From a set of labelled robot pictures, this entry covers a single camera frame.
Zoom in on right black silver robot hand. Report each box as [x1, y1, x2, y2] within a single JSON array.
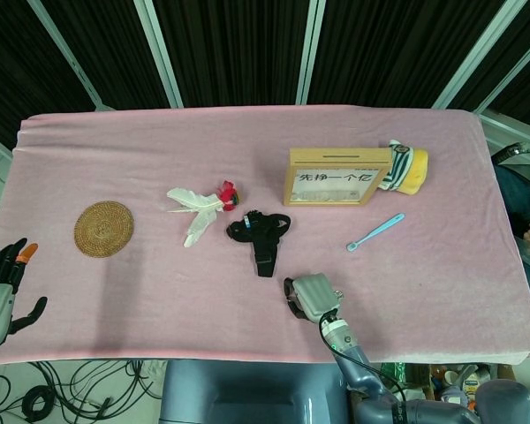
[[283, 272, 345, 322]]

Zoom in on light blue toothbrush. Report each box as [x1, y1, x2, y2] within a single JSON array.
[[345, 212, 406, 254]]

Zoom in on green foil bag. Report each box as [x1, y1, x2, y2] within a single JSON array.
[[381, 361, 408, 382]]

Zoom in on pink tablecloth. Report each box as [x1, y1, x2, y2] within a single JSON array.
[[0, 105, 530, 366]]

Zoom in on blue-grey robot torso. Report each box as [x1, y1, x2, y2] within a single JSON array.
[[161, 360, 351, 424]]

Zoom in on round woven rattan coaster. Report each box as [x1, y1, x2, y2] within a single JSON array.
[[73, 201, 136, 257]]

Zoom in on white feather shuttlecock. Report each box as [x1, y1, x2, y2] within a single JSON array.
[[165, 179, 241, 249]]

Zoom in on white blue-label can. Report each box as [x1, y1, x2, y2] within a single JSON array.
[[460, 375, 483, 398]]

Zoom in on person's blue jeans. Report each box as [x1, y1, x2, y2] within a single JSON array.
[[493, 163, 530, 310]]

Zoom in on black pleated curtain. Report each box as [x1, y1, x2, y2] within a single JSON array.
[[0, 0, 530, 142]]

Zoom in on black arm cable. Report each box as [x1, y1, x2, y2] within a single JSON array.
[[317, 311, 410, 405]]

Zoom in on black strap brace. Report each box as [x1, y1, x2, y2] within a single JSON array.
[[225, 210, 292, 278]]

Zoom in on black floor cable bundle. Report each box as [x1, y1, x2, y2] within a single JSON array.
[[0, 360, 167, 424]]

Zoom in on wooden framed money box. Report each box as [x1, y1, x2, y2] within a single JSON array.
[[283, 148, 393, 208]]

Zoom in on aluminium frame post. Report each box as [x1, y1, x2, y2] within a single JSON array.
[[431, 0, 529, 110], [294, 0, 328, 107], [475, 33, 530, 115], [132, 0, 186, 110], [26, 0, 115, 111]]

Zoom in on black bag strap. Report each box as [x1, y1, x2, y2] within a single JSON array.
[[490, 140, 530, 168]]

